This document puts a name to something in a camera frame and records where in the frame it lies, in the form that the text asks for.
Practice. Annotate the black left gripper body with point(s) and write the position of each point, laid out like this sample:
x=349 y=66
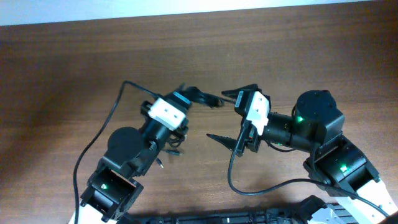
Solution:
x=182 y=97

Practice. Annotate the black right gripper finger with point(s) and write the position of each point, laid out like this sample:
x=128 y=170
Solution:
x=234 y=93
x=227 y=142

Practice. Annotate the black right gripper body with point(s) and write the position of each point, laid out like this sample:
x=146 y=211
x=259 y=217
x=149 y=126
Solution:
x=241 y=125

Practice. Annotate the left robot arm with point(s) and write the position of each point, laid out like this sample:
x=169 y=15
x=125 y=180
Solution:
x=112 y=188

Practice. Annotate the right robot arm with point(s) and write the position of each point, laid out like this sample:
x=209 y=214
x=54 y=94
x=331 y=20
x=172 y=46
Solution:
x=314 y=126

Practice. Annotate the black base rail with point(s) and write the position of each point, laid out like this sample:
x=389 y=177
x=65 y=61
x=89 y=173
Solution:
x=310 y=210

